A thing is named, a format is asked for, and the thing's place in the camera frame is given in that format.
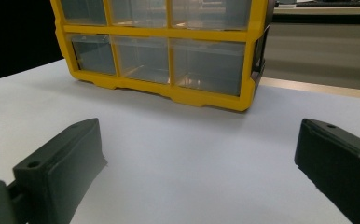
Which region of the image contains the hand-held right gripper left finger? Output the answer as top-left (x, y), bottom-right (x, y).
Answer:
top-left (12, 118), bottom-right (108, 224)

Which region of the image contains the yellow plastic drawer cabinet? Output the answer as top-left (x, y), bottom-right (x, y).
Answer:
top-left (49, 0), bottom-right (275, 112)

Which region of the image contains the beige background desk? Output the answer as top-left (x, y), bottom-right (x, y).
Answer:
top-left (272, 5), bottom-right (360, 24)

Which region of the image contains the set of clear plastic drawers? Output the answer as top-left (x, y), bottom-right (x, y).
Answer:
top-left (60, 0), bottom-right (252, 97)

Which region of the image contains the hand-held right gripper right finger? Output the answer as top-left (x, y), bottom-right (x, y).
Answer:
top-left (294, 118), bottom-right (360, 224)

